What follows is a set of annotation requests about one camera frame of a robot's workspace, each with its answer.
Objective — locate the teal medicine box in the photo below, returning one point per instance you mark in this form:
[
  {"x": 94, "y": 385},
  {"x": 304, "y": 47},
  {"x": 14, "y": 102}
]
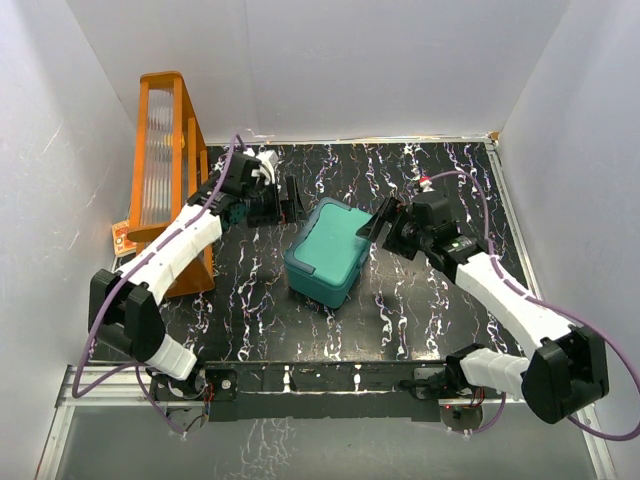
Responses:
[{"x": 327, "y": 255}]

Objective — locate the orange wooden rack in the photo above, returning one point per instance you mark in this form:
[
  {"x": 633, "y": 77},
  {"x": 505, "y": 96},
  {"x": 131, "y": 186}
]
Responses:
[{"x": 171, "y": 160}]

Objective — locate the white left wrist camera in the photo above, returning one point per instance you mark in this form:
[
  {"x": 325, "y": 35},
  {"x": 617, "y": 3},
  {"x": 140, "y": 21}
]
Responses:
[{"x": 268, "y": 160}]

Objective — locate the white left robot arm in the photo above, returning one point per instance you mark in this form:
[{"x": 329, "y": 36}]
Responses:
[{"x": 124, "y": 304}]

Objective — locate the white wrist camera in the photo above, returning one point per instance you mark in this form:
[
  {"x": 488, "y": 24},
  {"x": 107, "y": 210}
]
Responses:
[
  {"x": 268, "y": 160},
  {"x": 424, "y": 184}
]

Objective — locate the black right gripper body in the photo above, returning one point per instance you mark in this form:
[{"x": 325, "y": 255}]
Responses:
[{"x": 405, "y": 238}]

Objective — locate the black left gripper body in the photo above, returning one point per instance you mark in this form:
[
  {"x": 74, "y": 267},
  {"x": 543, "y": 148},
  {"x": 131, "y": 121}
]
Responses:
[{"x": 263, "y": 206}]

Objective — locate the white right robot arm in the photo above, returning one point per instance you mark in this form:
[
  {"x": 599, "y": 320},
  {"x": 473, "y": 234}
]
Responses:
[{"x": 563, "y": 368}]

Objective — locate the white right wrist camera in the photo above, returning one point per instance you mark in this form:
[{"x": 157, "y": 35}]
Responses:
[{"x": 424, "y": 184}]

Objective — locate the orange card box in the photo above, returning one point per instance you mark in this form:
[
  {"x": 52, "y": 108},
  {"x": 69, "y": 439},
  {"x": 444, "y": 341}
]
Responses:
[{"x": 121, "y": 244}]

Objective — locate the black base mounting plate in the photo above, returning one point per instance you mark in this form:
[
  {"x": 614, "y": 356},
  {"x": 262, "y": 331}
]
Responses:
[{"x": 234, "y": 391}]

